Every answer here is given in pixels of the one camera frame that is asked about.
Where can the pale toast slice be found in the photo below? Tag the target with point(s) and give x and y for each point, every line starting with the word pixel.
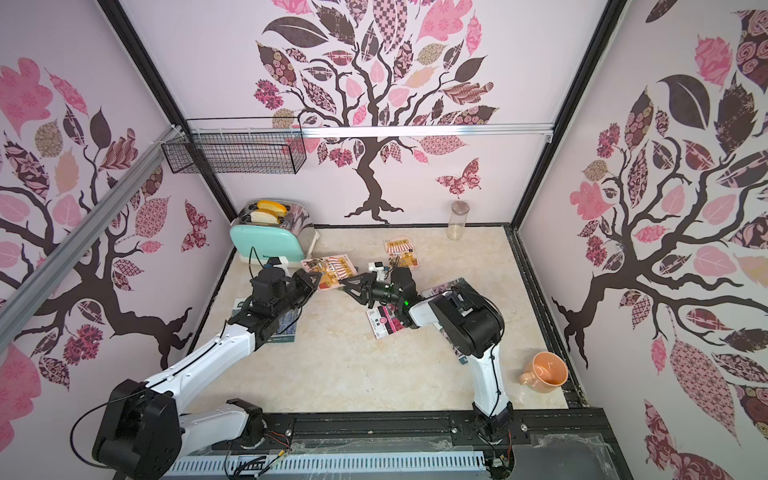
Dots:
pixel 264 217

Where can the aluminium rail back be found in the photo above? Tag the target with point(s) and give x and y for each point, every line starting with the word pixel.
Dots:
pixel 397 131

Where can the sunflower shop packet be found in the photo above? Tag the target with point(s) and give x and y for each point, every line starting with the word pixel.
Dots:
pixel 401 253
pixel 333 270

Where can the black base frame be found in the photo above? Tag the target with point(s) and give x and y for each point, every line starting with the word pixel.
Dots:
pixel 458 427

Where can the purple flower packet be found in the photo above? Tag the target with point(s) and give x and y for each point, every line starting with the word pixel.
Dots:
pixel 442 288

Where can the aluminium rail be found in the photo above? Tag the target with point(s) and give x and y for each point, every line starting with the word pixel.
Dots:
pixel 397 131
pixel 32 293

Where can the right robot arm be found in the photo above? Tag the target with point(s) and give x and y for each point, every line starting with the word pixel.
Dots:
pixel 473 324

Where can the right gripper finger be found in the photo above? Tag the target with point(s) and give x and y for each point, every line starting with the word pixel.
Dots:
pixel 359 282
pixel 361 296

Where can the clear glass jar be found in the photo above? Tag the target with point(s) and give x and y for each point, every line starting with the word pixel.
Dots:
pixel 457 223

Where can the lavender packet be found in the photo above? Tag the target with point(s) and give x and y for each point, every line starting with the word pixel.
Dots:
pixel 283 330

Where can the aluminium rail left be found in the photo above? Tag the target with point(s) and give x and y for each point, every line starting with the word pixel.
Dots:
pixel 32 293

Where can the yellow toast slice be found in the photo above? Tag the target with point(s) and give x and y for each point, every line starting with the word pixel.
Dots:
pixel 273 207

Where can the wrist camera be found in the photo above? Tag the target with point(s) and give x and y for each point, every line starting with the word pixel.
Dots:
pixel 380 269
pixel 279 262

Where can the black wire basket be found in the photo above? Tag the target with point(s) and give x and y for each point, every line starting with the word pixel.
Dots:
pixel 243 145

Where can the orange cup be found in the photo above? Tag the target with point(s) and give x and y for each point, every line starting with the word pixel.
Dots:
pixel 544 373

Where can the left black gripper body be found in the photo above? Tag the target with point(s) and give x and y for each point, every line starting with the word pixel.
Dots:
pixel 295 293

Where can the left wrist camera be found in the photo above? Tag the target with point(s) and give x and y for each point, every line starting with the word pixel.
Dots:
pixel 279 262

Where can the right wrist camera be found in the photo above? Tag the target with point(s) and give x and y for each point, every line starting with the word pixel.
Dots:
pixel 380 269

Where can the pink flower packet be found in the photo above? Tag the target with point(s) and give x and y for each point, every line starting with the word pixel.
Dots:
pixel 383 321

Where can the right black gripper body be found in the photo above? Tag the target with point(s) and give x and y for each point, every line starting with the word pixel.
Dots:
pixel 371 290

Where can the mint green toaster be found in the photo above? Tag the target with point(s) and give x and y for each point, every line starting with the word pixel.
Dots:
pixel 294 238

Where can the white vented strip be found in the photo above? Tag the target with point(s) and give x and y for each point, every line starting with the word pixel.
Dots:
pixel 315 465

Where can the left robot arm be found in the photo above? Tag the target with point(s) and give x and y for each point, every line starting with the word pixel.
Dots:
pixel 180 384

